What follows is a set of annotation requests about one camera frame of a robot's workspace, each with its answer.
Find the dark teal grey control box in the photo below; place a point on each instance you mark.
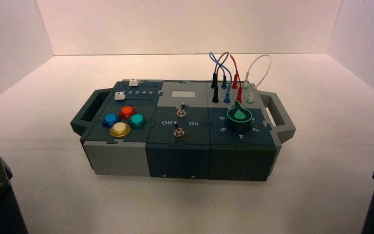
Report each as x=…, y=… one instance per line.
x=177, y=161

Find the grey rectangular display panel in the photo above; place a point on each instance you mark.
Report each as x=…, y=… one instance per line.
x=183, y=94

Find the teal round push button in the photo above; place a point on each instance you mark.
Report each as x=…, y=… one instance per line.
x=137, y=120

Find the green black rotary knob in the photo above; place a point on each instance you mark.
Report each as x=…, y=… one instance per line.
x=239, y=115

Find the orange round push button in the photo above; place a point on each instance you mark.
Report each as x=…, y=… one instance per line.
x=127, y=111

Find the white slider knob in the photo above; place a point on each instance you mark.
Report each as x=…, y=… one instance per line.
x=119, y=95
x=133, y=82

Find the yellow round push button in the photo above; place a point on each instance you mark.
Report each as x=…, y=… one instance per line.
x=120, y=129

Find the blue round push button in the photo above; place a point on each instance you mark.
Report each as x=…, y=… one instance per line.
x=110, y=119

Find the metal toggle switch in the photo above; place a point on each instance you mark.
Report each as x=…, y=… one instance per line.
x=181, y=111
x=178, y=131

